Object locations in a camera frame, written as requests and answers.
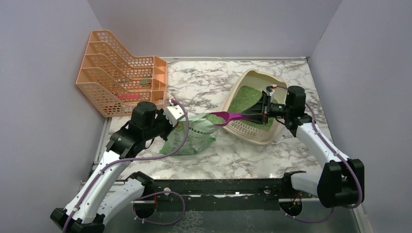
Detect orange mesh file rack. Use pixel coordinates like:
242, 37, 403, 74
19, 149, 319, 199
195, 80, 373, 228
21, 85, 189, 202
76, 30, 167, 118

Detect green litter bag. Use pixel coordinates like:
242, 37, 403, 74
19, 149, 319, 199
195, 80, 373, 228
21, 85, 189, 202
159, 113, 225, 155

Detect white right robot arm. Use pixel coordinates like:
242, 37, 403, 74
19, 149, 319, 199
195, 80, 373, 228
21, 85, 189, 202
241, 85, 364, 208

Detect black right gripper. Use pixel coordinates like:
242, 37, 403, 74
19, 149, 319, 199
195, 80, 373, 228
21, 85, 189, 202
241, 94, 292, 125

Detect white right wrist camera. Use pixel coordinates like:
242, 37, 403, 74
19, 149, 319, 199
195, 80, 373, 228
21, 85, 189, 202
262, 84, 277, 104

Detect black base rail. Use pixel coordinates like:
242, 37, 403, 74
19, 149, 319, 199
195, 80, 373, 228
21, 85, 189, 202
132, 178, 309, 213

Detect green litter pellets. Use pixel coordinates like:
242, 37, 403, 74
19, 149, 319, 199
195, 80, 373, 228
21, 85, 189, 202
227, 86, 274, 131

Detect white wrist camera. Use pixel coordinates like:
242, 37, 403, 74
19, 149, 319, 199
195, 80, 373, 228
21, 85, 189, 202
262, 84, 277, 104
163, 105, 185, 127

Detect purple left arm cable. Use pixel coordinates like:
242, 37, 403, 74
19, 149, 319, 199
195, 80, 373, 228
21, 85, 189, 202
62, 99, 190, 233

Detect purple plastic litter scoop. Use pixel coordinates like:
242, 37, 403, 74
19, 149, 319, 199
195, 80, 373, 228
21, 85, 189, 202
203, 111, 254, 127

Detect beige plastic litter box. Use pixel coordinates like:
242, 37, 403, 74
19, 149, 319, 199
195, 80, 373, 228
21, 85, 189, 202
221, 69, 289, 145

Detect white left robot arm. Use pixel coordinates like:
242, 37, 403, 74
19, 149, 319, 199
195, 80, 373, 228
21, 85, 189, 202
51, 100, 188, 233

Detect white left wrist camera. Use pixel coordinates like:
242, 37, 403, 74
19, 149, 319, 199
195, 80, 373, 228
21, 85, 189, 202
163, 105, 185, 127

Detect white bag sealing clip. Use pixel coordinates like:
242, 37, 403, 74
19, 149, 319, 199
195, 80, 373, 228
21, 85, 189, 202
274, 126, 289, 143

